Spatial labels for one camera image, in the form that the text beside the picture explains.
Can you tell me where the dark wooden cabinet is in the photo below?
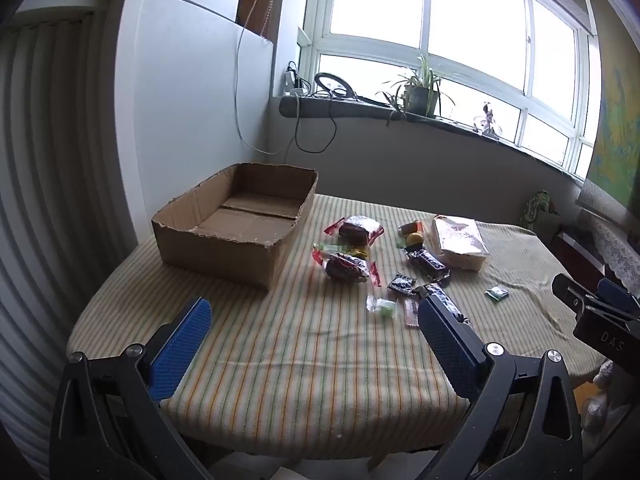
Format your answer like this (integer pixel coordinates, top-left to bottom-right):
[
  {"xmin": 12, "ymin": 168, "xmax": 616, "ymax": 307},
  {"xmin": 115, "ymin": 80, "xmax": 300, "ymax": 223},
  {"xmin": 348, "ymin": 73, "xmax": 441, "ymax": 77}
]
[{"xmin": 550, "ymin": 225, "xmax": 618, "ymax": 281}]

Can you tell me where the small black snack packet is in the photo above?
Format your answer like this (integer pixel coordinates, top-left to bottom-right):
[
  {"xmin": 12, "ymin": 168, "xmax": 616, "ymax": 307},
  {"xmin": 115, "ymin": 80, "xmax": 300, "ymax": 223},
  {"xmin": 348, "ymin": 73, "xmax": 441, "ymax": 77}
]
[{"xmin": 387, "ymin": 273, "xmax": 417, "ymax": 295}]

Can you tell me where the clear green candy packet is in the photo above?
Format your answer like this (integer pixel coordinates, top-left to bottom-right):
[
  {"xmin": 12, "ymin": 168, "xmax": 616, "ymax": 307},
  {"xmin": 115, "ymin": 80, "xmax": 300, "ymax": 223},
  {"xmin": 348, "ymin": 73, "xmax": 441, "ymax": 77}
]
[{"xmin": 366, "ymin": 295, "xmax": 399, "ymax": 321}]

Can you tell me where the white cable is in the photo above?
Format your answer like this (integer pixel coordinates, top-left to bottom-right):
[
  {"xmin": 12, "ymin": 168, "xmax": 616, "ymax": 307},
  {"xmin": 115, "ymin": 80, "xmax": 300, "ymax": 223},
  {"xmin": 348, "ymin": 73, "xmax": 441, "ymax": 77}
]
[{"xmin": 234, "ymin": 0, "xmax": 301, "ymax": 157}]

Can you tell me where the brown cardboard box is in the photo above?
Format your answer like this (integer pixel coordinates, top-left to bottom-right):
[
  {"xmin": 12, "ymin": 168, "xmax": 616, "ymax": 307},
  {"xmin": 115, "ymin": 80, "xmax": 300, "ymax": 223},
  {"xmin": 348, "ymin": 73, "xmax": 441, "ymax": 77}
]
[{"xmin": 151, "ymin": 162, "xmax": 319, "ymax": 291}]

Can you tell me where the pink wafer packet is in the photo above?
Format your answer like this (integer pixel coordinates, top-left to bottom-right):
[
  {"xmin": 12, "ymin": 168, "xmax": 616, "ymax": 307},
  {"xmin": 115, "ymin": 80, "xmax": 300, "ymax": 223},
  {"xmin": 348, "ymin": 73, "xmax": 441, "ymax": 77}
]
[{"xmin": 402, "ymin": 297, "xmax": 422, "ymax": 329}]

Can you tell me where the small figurine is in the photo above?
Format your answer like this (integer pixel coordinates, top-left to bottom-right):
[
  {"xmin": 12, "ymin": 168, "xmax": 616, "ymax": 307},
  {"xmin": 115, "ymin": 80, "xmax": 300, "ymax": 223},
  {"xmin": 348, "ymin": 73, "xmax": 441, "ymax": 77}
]
[{"xmin": 472, "ymin": 101, "xmax": 502, "ymax": 140}]

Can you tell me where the black cable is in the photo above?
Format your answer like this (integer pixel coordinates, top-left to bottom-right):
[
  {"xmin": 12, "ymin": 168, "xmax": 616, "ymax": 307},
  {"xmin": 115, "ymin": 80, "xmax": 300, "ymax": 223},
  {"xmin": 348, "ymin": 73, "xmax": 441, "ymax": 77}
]
[{"xmin": 294, "ymin": 92, "xmax": 339, "ymax": 154}]

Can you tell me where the white cabinet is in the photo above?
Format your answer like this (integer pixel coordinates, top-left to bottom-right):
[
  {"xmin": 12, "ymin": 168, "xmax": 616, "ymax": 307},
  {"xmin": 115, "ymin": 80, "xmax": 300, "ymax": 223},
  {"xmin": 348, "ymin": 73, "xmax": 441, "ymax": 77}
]
[{"xmin": 116, "ymin": 0, "xmax": 276, "ymax": 251}]

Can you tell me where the grey stone windowsill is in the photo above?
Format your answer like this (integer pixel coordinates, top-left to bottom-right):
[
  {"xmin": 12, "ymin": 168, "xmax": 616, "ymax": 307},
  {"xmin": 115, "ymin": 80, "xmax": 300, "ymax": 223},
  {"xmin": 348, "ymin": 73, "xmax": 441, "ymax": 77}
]
[{"xmin": 278, "ymin": 94, "xmax": 588, "ymax": 182}]

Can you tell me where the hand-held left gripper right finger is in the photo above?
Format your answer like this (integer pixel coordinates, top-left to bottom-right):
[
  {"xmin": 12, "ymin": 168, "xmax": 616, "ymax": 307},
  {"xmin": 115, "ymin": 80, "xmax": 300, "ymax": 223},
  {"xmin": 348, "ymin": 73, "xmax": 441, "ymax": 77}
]
[{"xmin": 417, "ymin": 295, "xmax": 586, "ymax": 480}]

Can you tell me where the white frame window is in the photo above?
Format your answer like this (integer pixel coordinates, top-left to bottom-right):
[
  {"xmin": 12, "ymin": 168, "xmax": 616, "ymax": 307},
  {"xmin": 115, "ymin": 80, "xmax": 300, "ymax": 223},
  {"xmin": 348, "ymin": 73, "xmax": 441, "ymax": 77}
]
[{"xmin": 297, "ymin": 0, "xmax": 603, "ymax": 181}]

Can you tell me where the white power strip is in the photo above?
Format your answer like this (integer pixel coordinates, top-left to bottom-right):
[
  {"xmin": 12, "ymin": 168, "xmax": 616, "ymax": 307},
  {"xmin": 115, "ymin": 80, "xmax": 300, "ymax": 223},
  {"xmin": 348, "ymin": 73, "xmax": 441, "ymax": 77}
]
[{"xmin": 284, "ymin": 61, "xmax": 307, "ymax": 97}]

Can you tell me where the black ring light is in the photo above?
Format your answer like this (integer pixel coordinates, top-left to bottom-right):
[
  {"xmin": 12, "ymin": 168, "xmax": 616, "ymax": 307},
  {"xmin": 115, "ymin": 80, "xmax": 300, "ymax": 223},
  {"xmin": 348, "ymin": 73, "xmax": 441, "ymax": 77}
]
[{"xmin": 313, "ymin": 72, "xmax": 358, "ymax": 100}]

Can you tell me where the sliced bread packet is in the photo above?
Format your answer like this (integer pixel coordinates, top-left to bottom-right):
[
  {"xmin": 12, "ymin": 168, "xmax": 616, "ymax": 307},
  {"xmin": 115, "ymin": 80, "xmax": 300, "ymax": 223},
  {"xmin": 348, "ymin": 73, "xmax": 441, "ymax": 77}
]
[{"xmin": 431, "ymin": 214, "xmax": 489, "ymax": 272}]

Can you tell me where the white lace cloth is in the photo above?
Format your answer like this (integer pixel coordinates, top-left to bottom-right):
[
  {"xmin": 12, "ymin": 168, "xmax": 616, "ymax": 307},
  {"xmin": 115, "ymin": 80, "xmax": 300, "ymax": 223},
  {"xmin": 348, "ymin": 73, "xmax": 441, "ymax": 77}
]
[{"xmin": 576, "ymin": 179, "xmax": 640, "ymax": 283}]

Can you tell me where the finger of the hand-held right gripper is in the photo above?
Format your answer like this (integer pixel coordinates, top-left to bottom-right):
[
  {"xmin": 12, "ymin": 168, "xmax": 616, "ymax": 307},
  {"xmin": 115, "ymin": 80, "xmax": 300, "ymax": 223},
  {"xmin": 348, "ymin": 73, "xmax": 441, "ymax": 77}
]
[
  {"xmin": 552, "ymin": 273, "xmax": 603, "ymax": 322},
  {"xmin": 596, "ymin": 277, "xmax": 640, "ymax": 315}
]

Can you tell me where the striped tablecloth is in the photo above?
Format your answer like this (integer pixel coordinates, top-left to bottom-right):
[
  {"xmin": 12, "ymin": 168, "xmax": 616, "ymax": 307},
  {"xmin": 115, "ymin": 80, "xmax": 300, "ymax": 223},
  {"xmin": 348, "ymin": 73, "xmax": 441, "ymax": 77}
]
[{"xmin": 66, "ymin": 192, "xmax": 608, "ymax": 461}]

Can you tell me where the green yellow wall painting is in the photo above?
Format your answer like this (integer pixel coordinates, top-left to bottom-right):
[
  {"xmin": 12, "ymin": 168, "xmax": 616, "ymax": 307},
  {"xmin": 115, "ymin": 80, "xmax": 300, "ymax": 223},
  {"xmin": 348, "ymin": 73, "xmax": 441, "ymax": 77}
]
[{"xmin": 582, "ymin": 55, "xmax": 640, "ymax": 211}]

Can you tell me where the chocolate bar brown wrapper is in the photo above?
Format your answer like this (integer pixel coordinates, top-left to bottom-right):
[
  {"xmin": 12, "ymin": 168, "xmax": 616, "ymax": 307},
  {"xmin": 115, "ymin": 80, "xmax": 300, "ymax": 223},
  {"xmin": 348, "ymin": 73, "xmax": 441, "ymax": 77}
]
[
  {"xmin": 414, "ymin": 282, "xmax": 473, "ymax": 323},
  {"xmin": 404, "ymin": 248, "xmax": 452, "ymax": 282}
]

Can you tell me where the green printed bag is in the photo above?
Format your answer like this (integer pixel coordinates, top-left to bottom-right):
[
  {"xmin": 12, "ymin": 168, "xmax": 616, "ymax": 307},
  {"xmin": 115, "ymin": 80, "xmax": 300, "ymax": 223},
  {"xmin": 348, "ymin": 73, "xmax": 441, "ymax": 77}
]
[{"xmin": 521, "ymin": 190, "xmax": 562, "ymax": 241}]

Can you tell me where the potted spider plant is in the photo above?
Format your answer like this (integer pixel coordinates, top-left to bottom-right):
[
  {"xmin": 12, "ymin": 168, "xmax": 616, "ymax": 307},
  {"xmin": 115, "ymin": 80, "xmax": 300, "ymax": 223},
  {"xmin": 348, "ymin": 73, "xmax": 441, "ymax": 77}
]
[{"xmin": 376, "ymin": 54, "xmax": 468, "ymax": 122}]

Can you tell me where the brown cake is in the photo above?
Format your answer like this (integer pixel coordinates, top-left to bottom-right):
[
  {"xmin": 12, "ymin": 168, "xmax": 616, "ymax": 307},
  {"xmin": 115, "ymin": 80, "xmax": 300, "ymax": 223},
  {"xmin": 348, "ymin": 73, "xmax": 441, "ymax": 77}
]
[
  {"xmin": 312, "ymin": 245, "xmax": 383, "ymax": 287},
  {"xmin": 324, "ymin": 215, "xmax": 385, "ymax": 247}
]

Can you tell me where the person's right hand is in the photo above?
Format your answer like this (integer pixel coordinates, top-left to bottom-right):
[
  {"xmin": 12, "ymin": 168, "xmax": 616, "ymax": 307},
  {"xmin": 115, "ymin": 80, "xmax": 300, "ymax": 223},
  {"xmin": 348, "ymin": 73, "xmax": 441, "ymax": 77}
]
[{"xmin": 585, "ymin": 359, "xmax": 623, "ymax": 431}]

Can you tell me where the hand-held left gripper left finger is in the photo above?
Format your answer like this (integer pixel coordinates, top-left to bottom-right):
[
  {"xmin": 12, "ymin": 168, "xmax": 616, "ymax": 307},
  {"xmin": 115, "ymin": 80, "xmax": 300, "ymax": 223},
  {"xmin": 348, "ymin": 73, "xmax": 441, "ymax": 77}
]
[{"xmin": 49, "ymin": 296, "xmax": 213, "ymax": 480}]

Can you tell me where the white ribbed panel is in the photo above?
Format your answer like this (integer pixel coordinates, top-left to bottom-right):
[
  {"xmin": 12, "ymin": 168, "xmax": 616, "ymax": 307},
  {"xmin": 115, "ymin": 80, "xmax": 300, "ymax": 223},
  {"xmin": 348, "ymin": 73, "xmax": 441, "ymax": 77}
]
[{"xmin": 0, "ymin": 0, "xmax": 143, "ymax": 461}]

